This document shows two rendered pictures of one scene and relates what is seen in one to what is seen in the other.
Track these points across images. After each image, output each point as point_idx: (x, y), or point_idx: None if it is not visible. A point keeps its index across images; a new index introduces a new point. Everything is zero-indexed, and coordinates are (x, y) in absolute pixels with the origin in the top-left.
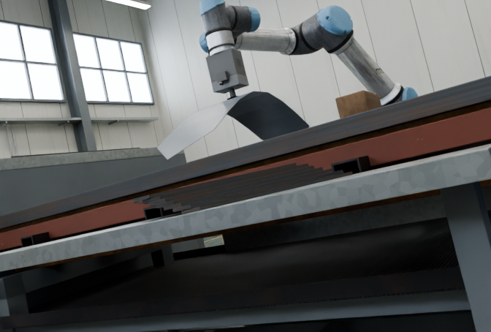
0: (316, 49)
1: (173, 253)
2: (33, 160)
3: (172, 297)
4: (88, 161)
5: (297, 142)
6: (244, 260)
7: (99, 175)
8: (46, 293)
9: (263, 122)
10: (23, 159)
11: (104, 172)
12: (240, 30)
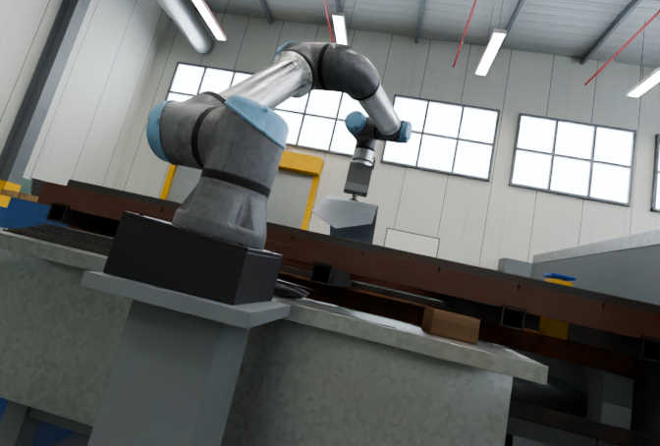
0: (324, 89)
1: (639, 432)
2: (583, 249)
3: None
4: (626, 248)
5: None
6: None
7: (634, 267)
8: (564, 382)
9: (354, 209)
10: (578, 248)
11: (641, 263)
12: (357, 138)
